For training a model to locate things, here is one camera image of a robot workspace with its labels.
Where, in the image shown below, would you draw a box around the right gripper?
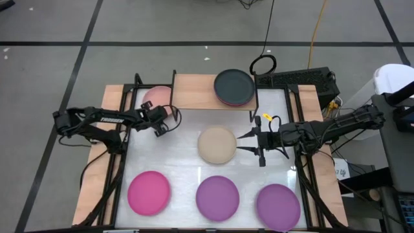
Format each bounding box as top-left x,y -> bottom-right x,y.
237,115 -> 283,168

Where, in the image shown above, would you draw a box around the salmon pink plate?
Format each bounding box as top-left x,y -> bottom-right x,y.
142,85 -> 174,116

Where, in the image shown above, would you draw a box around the beige plate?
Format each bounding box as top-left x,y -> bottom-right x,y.
197,125 -> 237,165

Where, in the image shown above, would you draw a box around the magenta plate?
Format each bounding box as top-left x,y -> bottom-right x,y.
217,96 -> 255,107

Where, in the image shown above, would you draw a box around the purple plate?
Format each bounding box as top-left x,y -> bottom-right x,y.
195,175 -> 241,223
256,183 -> 301,232

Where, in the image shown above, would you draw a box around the dark teal plate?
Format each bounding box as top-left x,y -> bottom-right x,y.
213,68 -> 256,105

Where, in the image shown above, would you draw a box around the hot pink plate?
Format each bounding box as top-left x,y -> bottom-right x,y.
127,170 -> 171,217

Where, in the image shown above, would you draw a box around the white paper sheet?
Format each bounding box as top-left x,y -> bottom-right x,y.
334,158 -> 350,179

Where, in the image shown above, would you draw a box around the white bin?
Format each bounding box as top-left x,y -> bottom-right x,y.
371,63 -> 414,98

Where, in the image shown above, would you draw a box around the laptop keyboard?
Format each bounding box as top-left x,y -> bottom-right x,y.
396,194 -> 414,227

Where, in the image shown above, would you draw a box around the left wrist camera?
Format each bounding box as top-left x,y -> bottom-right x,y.
149,105 -> 169,126

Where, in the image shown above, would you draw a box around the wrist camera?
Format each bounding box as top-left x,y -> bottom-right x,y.
149,105 -> 169,126
267,128 -> 283,147

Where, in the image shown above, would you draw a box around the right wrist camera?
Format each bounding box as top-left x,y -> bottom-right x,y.
267,128 -> 283,147

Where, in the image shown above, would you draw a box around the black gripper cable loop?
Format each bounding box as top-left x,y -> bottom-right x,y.
268,115 -> 292,160
161,105 -> 182,133

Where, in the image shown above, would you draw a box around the black metal table frame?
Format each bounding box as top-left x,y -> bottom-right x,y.
74,73 -> 349,232

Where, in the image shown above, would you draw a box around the wooden shelf with black frame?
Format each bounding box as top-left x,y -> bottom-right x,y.
170,69 -> 260,124

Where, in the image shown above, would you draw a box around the black hanging cable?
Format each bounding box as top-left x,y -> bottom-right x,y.
248,0 -> 278,77

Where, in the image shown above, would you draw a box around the yellow hanging cable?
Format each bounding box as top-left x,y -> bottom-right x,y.
307,0 -> 329,69

